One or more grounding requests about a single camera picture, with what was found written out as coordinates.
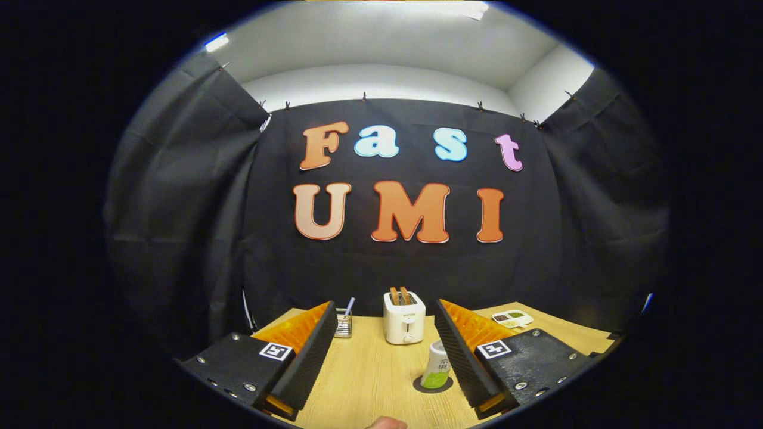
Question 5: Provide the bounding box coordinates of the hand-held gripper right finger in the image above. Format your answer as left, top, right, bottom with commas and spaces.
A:
434, 299, 597, 421

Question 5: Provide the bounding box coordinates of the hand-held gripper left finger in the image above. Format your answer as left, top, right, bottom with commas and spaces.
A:
174, 301, 338, 421

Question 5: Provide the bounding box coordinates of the clear juice bottle white label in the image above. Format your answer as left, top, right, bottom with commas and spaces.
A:
420, 340, 452, 390

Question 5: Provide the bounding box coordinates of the dark brown round coaster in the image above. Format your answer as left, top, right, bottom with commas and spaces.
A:
412, 374, 455, 394

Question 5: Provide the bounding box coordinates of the wooden table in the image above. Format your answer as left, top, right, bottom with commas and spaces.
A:
250, 303, 624, 429

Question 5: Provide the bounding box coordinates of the white divided seasoning dish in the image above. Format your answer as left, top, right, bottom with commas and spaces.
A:
492, 310, 534, 329

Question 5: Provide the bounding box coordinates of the white toaster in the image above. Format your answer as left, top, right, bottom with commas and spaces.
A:
383, 291, 427, 345

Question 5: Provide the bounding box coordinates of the black backdrop cloth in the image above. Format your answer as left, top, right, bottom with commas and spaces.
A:
103, 51, 671, 358

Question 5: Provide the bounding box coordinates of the row of black cloth clips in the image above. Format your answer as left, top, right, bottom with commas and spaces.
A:
219, 61, 578, 129

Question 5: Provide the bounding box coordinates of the large ceiling light panel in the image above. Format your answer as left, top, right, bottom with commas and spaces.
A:
411, 0, 491, 21

